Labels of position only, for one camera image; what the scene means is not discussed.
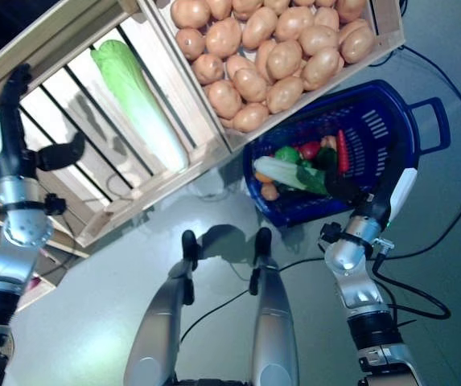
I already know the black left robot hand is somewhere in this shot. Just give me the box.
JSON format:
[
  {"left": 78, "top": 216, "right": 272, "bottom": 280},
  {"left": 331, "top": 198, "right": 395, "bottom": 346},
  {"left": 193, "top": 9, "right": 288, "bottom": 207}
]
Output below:
[{"left": 0, "top": 63, "right": 88, "bottom": 180}]

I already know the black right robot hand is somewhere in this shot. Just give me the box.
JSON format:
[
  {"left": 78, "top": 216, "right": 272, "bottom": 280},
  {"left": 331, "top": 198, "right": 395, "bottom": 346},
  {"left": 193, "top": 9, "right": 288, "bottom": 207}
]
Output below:
[{"left": 323, "top": 166, "right": 419, "bottom": 232}]

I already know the green white napa cabbage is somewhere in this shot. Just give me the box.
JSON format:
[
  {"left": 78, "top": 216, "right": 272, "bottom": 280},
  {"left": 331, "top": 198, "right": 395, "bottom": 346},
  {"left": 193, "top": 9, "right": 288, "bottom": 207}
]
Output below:
[
  {"left": 253, "top": 155, "right": 331, "bottom": 196},
  {"left": 89, "top": 39, "right": 191, "bottom": 174}
]

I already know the blue plastic shopping basket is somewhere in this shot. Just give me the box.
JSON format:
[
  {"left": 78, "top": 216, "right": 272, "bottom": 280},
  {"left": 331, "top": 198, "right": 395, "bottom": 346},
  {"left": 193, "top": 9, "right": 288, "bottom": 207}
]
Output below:
[{"left": 242, "top": 79, "right": 420, "bottom": 228}]

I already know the red toy chili pepper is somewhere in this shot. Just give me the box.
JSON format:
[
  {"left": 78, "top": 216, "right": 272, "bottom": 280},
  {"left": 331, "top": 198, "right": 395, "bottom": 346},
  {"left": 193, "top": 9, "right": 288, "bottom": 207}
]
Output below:
[{"left": 336, "top": 129, "right": 351, "bottom": 173}]

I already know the green toy bell pepper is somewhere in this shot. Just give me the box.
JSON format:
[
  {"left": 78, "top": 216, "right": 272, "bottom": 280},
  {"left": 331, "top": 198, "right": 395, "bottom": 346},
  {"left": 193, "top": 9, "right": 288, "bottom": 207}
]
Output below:
[{"left": 314, "top": 146, "right": 338, "bottom": 170}]

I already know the dark red toy pepper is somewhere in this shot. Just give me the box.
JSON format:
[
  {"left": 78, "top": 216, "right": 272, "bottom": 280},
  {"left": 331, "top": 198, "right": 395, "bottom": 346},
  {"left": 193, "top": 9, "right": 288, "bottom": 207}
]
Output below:
[{"left": 298, "top": 140, "right": 322, "bottom": 160}]

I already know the green toy lettuce head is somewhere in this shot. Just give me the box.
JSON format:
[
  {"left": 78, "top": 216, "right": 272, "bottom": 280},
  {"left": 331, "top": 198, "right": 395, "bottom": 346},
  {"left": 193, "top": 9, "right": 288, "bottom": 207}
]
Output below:
[{"left": 274, "top": 145, "right": 302, "bottom": 164}]

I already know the tan toy potato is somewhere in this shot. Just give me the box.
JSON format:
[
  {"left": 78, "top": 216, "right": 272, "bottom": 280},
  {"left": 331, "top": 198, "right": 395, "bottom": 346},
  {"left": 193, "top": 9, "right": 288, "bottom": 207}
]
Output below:
[{"left": 261, "top": 183, "right": 280, "bottom": 202}]

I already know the black right robot foot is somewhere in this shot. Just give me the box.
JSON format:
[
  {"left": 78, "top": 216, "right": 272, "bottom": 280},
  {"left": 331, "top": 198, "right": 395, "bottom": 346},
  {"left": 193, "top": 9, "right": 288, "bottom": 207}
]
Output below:
[{"left": 253, "top": 227, "right": 274, "bottom": 266}]

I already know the black robot foot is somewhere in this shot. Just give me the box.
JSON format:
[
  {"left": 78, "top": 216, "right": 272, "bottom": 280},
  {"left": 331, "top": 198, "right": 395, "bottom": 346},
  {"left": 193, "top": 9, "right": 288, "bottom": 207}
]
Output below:
[
  {"left": 181, "top": 229, "right": 199, "bottom": 262},
  {"left": 253, "top": 227, "right": 274, "bottom": 266}
]

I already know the silver right robot leg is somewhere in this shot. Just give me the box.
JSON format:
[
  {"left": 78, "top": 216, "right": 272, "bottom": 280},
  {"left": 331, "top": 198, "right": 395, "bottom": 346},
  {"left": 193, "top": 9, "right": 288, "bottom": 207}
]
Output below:
[{"left": 249, "top": 261, "right": 299, "bottom": 386}]

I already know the wooden turnip crate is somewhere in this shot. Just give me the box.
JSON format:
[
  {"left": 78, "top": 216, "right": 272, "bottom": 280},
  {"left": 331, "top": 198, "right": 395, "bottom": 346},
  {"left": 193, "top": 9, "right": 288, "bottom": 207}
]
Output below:
[{"left": 0, "top": 232, "right": 60, "bottom": 314}]

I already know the pale wooden slatted crate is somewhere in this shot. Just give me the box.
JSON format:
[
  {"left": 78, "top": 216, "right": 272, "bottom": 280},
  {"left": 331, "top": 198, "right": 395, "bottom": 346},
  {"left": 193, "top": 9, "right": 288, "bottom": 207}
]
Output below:
[{"left": 0, "top": 0, "right": 235, "bottom": 248}]

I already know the wooden potato crate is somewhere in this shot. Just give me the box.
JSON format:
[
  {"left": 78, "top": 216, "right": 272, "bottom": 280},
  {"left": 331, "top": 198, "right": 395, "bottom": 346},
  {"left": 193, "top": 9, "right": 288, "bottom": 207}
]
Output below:
[{"left": 143, "top": 0, "right": 406, "bottom": 153}]

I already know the black left robot foot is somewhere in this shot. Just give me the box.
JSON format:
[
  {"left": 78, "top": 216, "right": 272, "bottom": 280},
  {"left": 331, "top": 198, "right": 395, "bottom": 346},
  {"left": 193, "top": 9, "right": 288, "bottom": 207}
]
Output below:
[{"left": 181, "top": 229, "right": 199, "bottom": 262}]

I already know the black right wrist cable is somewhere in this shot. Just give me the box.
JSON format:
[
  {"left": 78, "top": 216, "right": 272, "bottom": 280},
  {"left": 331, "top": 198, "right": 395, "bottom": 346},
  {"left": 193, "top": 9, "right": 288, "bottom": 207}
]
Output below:
[{"left": 370, "top": 240, "right": 452, "bottom": 322}]

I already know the dark basket handle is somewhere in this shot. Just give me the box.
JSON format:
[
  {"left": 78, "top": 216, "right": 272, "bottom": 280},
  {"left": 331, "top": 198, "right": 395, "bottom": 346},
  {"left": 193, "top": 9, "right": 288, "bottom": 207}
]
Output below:
[{"left": 406, "top": 97, "right": 451, "bottom": 156}]

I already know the thin black leg cable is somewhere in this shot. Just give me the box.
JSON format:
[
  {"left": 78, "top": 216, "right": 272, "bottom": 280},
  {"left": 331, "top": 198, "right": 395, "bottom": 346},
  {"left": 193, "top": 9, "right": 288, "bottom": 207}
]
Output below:
[{"left": 178, "top": 257, "right": 327, "bottom": 345}]

